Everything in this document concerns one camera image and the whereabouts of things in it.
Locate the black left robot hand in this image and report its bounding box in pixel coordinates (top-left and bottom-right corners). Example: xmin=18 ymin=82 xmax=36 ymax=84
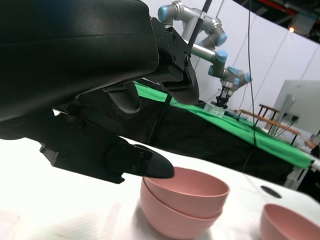
xmin=0 ymin=0 xmax=201 ymax=185

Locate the black stand pole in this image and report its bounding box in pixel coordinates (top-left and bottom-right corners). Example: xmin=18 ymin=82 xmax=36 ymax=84
xmin=187 ymin=0 xmax=213 ymax=51

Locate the clear plastic box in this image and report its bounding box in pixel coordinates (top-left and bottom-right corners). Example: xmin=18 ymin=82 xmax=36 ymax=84
xmin=203 ymin=101 xmax=226 ymax=118

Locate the black industrial robot gripper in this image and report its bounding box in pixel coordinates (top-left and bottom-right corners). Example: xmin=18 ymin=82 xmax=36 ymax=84
xmin=214 ymin=86 xmax=235 ymax=110

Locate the green table cloth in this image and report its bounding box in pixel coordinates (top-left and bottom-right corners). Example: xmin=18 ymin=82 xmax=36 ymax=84
xmin=133 ymin=82 xmax=316 ymax=169

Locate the brown wooden rack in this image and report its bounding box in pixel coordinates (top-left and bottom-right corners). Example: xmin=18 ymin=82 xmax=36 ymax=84
xmin=238 ymin=103 xmax=301 ymax=146

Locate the black round table grommet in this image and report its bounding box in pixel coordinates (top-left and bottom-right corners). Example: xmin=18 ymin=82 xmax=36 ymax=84
xmin=259 ymin=185 xmax=282 ymax=200

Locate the thin black cable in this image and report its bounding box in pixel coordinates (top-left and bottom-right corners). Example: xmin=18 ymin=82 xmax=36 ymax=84
xmin=147 ymin=96 xmax=173 ymax=145

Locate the long black hanging cable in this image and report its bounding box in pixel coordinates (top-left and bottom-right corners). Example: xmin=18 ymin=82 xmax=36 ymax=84
xmin=243 ymin=0 xmax=258 ymax=173

